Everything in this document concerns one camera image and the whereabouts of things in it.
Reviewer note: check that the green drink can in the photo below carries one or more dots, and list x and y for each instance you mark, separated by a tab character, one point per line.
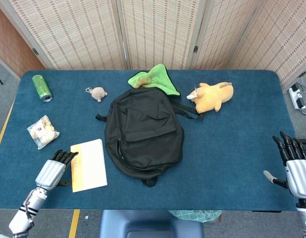
41	86

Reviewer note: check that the yellow white notebook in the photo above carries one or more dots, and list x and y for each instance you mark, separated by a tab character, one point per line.
89	166

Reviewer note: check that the white power strip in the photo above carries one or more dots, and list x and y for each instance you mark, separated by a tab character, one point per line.
296	95

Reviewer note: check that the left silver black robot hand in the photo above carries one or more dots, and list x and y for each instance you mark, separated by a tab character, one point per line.
50	174

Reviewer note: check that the woven folding screen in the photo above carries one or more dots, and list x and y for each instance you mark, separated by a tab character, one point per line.
81	32

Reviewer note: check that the blue felt table cover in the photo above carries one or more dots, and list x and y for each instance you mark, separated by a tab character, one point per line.
217	148

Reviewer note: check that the green microfibre cloth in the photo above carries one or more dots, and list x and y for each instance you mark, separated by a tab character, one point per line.
158	79

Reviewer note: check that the green checkered cloth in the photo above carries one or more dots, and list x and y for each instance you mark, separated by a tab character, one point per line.
195	215

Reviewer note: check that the yellow plush toy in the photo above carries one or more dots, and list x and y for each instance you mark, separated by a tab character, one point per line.
212	98

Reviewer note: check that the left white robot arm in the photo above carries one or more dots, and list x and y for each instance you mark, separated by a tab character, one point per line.
21	218

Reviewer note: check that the clear snack bag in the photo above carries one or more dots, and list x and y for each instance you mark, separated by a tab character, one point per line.
42	132

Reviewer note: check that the black screen hinge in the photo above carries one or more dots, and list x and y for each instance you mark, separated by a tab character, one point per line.
35	51
195	49

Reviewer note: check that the black backpack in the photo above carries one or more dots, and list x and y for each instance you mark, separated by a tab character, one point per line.
145	131

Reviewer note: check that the blue chair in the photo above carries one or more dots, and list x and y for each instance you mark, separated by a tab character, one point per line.
148	223

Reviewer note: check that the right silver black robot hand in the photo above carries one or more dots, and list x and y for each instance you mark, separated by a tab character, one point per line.
299	176

